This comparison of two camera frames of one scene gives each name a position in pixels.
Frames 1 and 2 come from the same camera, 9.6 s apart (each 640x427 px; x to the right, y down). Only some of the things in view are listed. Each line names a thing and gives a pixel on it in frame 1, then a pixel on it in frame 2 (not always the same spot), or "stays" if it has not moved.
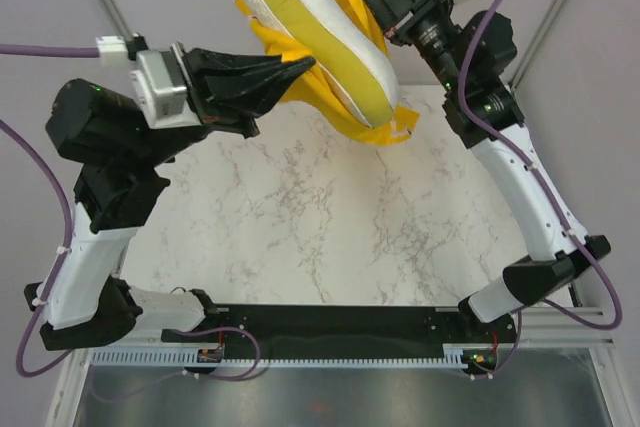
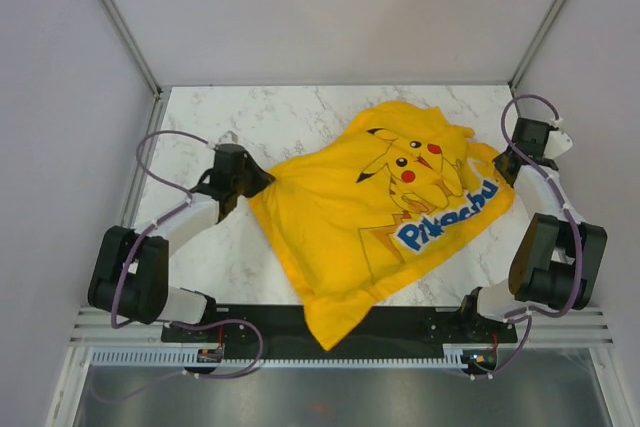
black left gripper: [228, 92] -> [261, 179]
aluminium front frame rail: [566, 326] stays
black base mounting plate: [344, 329] stays
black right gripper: [397, 13] -> [497, 161]
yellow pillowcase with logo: [315, 99] -> [362, 214]
